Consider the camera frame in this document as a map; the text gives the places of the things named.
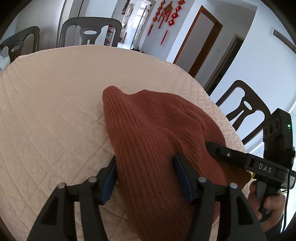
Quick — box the dark chair centre back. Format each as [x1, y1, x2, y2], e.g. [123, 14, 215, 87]
[57, 16, 122, 47]

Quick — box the peach quilted table cover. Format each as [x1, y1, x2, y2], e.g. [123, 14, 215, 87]
[1, 45, 245, 240]

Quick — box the red Chinese knot decoration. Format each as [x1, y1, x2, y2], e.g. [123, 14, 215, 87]
[147, 0, 186, 45]

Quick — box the brown wooden door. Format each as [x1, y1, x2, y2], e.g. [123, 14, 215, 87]
[173, 6, 223, 78]

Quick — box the dark chair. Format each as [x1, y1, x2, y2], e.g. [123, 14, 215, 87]
[1, 26, 40, 63]
[216, 80, 271, 145]
[57, 16, 122, 47]

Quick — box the black cable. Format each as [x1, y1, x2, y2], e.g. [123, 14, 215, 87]
[280, 169, 293, 233]

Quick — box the white plastic bag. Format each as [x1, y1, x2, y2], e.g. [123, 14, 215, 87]
[0, 46, 11, 72]

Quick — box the dark chair right side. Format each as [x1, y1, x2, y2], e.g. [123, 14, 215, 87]
[216, 80, 271, 145]

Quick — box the person's right hand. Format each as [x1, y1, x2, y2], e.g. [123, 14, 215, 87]
[247, 181, 286, 232]

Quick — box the dark chair left back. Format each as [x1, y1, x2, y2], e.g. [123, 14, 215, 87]
[1, 26, 40, 63]

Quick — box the rust red knit sweater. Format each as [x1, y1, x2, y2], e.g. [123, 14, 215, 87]
[102, 86, 250, 240]

